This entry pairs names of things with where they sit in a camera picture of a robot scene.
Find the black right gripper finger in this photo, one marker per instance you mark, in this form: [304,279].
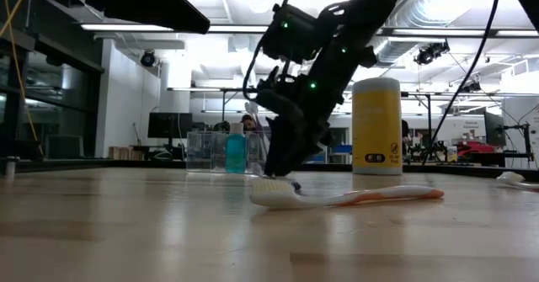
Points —
[318,141]
[282,147]

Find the blue mouthwash bottle white cap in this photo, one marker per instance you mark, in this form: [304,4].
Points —
[236,151]

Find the orange white toothbrush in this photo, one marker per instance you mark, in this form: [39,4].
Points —
[507,178]
[379,194]

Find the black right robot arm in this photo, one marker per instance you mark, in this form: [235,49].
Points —
[370,4]

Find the black monitor on arm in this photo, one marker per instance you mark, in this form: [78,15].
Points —
[493,128]

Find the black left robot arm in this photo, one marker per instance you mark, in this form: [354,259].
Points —
[126,0]

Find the person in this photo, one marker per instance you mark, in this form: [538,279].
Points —
[405,134]
[248,122]

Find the yellow canister white lid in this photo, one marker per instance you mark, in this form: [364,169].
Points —
[377,122]

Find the clear acrylic organizer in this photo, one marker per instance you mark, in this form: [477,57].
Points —
[202,151]

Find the black bar with light strips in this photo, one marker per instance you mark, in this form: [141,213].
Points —
[236,28]

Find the black computer monitor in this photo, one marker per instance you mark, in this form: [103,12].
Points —
[168,125]

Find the black track spotlight cluster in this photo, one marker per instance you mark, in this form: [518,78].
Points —
[429,54]

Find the light wooden crate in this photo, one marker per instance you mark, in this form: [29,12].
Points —
[126,152]

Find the red container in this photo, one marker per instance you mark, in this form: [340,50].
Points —
[473,148]

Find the grey office chair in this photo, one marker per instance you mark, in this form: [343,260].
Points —
[63,147]

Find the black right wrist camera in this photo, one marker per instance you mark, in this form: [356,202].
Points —
[290,38]

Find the black workstation frame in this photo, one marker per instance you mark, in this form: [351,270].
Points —
[223,105]
[429,109]

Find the black aluminium table frame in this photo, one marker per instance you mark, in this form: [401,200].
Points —
[105,163]

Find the small white post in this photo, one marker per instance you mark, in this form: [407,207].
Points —
[11,168]

